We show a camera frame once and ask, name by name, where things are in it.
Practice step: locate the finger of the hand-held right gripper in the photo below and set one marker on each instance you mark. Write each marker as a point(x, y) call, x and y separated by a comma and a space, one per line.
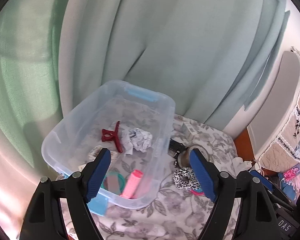
point(281, 202)
point(265, 182)

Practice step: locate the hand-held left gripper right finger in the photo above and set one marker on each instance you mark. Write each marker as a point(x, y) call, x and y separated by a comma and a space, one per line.
point(203, 175)

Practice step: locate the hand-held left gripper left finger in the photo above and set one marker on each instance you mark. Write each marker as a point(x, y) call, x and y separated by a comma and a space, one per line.
point(97, 175)

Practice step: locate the leopard print scrunchie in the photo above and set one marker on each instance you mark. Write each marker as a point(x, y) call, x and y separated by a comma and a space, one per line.
point(183, 178)

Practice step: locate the beige hair claw clip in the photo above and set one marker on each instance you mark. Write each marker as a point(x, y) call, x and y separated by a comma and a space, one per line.
point(95, 152)

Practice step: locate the brown tape roll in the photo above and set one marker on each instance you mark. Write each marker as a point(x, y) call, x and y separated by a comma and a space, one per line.
point(183, 157)

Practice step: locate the pink hair roller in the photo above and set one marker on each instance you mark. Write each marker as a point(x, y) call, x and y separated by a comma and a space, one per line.
point(132, 183)

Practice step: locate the black toy car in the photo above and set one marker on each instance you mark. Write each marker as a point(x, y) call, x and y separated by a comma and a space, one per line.
point(176, 145)

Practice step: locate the red hair claw clip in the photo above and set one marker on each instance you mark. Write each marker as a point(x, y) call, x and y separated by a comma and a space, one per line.
point(115, 137)

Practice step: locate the small white carton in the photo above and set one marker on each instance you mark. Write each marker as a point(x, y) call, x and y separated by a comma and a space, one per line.
point(190, 131)

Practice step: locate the white paper ball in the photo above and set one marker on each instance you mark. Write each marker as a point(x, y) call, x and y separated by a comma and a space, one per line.
point(138, 140)

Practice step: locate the clear plastic storage box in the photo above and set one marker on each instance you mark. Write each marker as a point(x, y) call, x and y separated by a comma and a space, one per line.
point(72, 122)

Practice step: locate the blue cloth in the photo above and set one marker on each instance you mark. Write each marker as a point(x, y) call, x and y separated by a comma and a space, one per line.
point(287, 188)

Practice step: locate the white power strip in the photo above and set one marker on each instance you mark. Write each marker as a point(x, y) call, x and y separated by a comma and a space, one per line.
point(242, 163)

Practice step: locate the floral fleece blanket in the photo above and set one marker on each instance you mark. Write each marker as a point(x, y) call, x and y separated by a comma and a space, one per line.
point(170, 210)

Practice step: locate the white appliance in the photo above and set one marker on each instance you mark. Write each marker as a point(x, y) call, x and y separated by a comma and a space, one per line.
point(272, 105)

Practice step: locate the pale green curtain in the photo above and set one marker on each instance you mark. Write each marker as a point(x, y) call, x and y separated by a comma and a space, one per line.
point(165, 42)

